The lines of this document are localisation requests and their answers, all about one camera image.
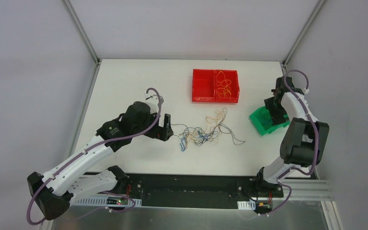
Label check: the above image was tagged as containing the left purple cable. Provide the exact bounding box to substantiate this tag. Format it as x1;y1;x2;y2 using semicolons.
26;87;163;226

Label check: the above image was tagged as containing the left red bin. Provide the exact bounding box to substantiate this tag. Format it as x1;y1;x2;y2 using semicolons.
192;69;215;103

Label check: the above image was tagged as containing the yellow wire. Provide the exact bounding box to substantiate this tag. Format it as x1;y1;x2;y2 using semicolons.
216;70;233;99

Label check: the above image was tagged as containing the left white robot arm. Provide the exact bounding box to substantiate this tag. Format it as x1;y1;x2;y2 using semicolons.
26;101;173;225

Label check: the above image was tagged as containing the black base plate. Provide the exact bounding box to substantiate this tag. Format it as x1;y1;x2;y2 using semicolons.
111;173;284;209

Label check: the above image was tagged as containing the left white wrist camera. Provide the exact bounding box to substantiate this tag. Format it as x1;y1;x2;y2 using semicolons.
145;92;164;114

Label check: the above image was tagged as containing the wire bundle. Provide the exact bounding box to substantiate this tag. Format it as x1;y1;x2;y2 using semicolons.
171;108;246;152

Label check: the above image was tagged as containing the green plastic bin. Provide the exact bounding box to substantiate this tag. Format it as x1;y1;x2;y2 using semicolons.
249;106;290;136

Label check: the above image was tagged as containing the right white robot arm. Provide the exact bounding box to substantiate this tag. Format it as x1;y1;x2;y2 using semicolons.
250;76;330;196

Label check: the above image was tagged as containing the red bin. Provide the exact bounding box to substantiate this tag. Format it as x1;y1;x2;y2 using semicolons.
192;69;215;103
215;69;240;104

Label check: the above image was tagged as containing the right red bin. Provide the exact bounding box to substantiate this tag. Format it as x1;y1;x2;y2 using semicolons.
215;69;240;104

